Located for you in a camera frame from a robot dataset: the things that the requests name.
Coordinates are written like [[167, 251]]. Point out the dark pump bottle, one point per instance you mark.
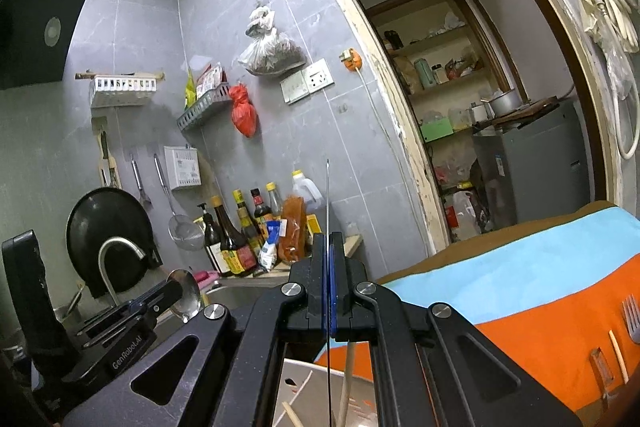
[[211, 239]]

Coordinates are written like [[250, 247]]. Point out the white perforated wall box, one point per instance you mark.
[[182, 167]]

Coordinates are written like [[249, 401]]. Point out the hanging steel utensil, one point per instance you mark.
[[140, 184]]

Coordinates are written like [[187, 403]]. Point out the blue white packet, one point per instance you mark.
[[272, 249]]

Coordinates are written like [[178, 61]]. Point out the red plastic bag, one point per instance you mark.
[[244, 112]]

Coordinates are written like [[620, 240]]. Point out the wall switch plate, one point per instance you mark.
[[295, 88]]

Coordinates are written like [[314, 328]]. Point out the orange wall plug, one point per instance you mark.
[[350, 59]]

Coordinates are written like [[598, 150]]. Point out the small jar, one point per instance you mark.
[[437, 74]]

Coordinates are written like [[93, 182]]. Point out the black jar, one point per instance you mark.
[[395, 39]]

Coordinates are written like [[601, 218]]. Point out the metal pot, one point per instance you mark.
[[505, 103]]

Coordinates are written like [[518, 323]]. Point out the black frying pan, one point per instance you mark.
[[90, 227]]

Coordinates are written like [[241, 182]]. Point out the clear bag of dried goods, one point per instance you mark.
[[272, 56]]

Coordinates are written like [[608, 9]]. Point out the wall socket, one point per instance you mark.
[[320, 77]]

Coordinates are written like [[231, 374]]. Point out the teal bottle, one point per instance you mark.
[[425, 74]]

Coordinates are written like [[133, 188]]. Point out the orange seasoning packet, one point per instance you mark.
[[294, 227]]

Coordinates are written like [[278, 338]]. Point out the clear plastic bag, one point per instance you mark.
[[620, 67]]

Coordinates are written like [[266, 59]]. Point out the white plastic utensil holder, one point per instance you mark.
[[300, 382]]

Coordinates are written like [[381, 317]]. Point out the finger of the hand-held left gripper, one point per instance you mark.
[[150, 298], [130, 324]]

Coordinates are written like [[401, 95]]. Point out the yellow capped sauce bottle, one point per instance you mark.
[[246, 219]]

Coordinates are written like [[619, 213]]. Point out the clear yellow capped bottle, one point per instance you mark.
[[274, 199]]

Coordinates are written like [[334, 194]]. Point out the steel mesh strainer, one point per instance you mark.
[[185, 232]]

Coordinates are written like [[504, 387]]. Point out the red capped sauce bottle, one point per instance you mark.
[[260, 209]]

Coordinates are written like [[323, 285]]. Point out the tall soy sauce bottle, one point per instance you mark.
[[231, 239]]

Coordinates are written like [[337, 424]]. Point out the white plastic wall basket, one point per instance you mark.
[[120, 89]]

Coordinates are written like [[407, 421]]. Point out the wooden paddle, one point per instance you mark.
[[107, 157]]

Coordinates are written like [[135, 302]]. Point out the slim steel utensil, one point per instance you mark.
[[328, 207]]

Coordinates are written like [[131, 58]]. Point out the red white seasoning packets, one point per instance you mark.
[[210, 79]]

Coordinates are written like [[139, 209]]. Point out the steel sink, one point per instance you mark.
[[235, 296]]

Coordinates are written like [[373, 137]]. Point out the white door frame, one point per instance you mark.
[[400, 107]]

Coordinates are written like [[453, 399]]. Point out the striped blanket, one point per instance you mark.
[[525, 257]]

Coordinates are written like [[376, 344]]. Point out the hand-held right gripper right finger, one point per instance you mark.
[[342, 277]]

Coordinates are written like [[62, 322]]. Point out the green box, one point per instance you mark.
[[436, 129]]

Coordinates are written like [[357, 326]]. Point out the grey wall shelf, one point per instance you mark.
[[202, 111]]

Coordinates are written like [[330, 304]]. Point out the wooden shelf unit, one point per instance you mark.
[[440, 38]]

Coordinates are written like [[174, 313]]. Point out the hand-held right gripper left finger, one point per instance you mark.
[[315, 277]]

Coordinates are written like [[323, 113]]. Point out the yellow green packet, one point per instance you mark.
[[190, 89]]

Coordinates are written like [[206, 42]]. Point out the white jug red label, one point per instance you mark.
[[462, 212]]

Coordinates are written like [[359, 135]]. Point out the wooden cutting board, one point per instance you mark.
[[525, 112]]

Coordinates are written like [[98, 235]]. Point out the steel faucet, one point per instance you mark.
[[117, 247]]

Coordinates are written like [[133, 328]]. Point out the steel fork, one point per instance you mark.
[[631, 319]]

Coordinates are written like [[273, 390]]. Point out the black range hood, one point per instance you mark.
[[35, 57]]

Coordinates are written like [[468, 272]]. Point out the pink scrubber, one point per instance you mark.
[[204, 278]]

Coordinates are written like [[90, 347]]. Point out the grey cabinet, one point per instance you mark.
[[535, 167]]

